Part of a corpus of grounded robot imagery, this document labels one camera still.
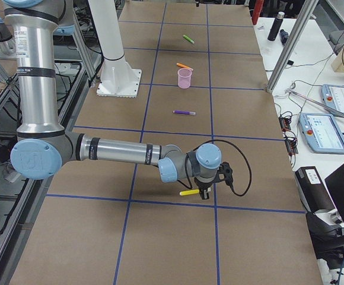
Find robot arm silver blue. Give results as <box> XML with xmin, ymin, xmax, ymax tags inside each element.
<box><xmin>4</xmin><ymin>1</ymin><xmax>228</xmax><ymax>200</ymax></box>

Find dark brown box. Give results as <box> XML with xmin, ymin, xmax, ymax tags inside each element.
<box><xmin>295</xmin><ymin>166</ymin><xmax>335</xmax><ymax>214</ymax></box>

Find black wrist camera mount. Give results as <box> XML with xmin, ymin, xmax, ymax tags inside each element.
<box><xmin>215</xmin><ymin>161</ymin><xmax>234</xmax><ymax>188</ymax></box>

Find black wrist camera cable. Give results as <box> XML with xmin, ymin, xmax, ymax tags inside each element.
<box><xmin>180</xmin><ymin>139</ymin><xmax>253</xmax><ymax>197</ymax></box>

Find orange highlighter pen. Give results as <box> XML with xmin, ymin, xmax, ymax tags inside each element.
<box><xmin>176</xmin><ymin>62</ymin><xmax>193</xmax><ymax>71</ymax></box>

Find yellow highlighter pen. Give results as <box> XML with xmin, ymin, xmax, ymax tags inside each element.
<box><xmin>179</xmin><ymin>189</ymin><xmax>199</xmax><ymax>196</ymax></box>

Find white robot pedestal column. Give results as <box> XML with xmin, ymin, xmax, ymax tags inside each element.
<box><xmin>88</xmin><ymin>0</ymin><xmax>142</xmax><ymax>98</ymax></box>

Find aluminium frame post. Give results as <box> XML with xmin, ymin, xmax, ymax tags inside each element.
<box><xmin>266</xmin><ymin>0</ymin><xmax>318</xmax><ymax>93</ymax></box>

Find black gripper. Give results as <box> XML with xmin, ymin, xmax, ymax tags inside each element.
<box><xmin>195</xmin><ymin>178</ymin><xmax>214</xmax><ymax>200</ymax></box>

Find metal reacher stick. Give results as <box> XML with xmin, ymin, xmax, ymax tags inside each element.
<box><xmin>287</xmin><ymin>88</ymin><xmax>344</xmax><ymax>118</ymax></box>

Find purple marker pen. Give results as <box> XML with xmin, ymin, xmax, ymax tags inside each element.
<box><xmin>173</xmin><ymin>110</ymin><xmax>196</xmax><ymax>116</ymax></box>

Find green highlighter pen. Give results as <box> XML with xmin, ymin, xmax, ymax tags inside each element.
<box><xmin>183</xmin><ymin>34</ymin><xmax>195</xmax><ymax>45</ymax></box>

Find near teach pendant tablet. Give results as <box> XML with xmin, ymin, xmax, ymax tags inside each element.
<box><xmin>299</xmin><ymin>113</ymin><xmax>344</xmax><ymax>154</ymax></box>

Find teach pendant tablet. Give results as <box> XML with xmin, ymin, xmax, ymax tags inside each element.
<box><xmin>299</xmin><ymin>113</ymin><xmax>344</xmax><ymax>154</ymax></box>
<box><xmin>321</xmin><ymin>84</ymin><xmax>344</xmax><ymax>113</ymax></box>

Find red bottle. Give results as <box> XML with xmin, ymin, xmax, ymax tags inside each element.
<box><xmin>251</xmin><ymin>0</ymin><xmax>264</xmax><ymax>25</ymax></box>

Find far teach pendant tablet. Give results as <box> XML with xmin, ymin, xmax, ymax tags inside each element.
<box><xmin>321</xmin><ymin>84</ymin><xmax>344</xmax><ymax>113</ymax></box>

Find black water bottle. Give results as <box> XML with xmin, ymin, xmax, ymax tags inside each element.
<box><xmin>267</xmin><ymin>11</ymin><xmax>285</xmax><ymax>42</ymax></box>

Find pink mesh pen holder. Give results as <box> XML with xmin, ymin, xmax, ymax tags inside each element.
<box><xmin>177</xmin><ymin>68</ymin><xmax>192</xmax><ymax>89</ymax></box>

